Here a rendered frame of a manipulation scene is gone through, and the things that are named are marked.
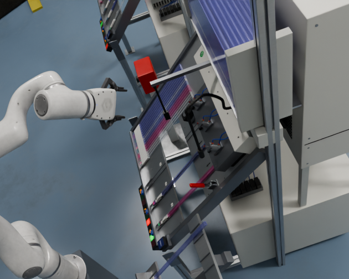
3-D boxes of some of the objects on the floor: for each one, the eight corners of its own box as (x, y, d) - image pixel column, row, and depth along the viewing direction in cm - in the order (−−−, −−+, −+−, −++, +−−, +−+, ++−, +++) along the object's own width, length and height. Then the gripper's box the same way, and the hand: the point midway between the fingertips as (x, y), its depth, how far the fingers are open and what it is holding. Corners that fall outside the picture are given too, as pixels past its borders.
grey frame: (196, 295, 231) (10, 73, 78) (164, 182, 277) (9, -95, 124) (287, 264, 228) (278, -28, 75) (240, 156, 274) (175, -162, 121)
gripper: (77, 74, 123) (117, 76, 136) (74, 130, 126) (113, 127, 140) (93, 77, 118) (133, 78, 132) (90, 134, 121) (129, 130, 135)
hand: (121, 103), depth 135 cm, fingers open, 8 cm apart
